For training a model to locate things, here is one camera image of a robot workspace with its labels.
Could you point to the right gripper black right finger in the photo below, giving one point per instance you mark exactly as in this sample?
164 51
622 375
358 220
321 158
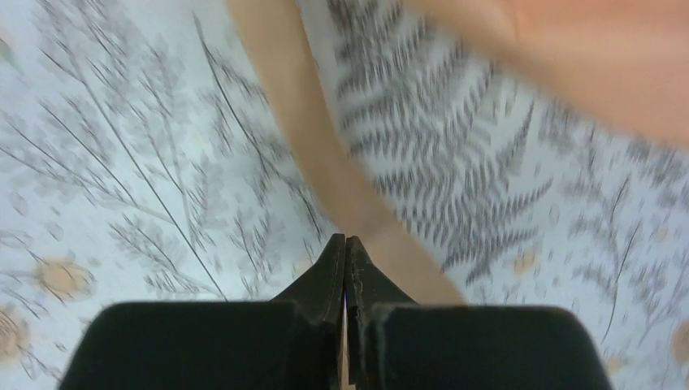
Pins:
366 287

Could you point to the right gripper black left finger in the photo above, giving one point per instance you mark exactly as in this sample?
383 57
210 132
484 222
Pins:
313 360

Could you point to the tan wrapping paper sheet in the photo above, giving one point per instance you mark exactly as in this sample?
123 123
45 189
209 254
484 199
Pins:
623 63

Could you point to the tan ribbon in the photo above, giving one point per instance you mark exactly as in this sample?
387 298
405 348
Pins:
275 40

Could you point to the floral patterned table mat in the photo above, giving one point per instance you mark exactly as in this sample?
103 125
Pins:
140 161

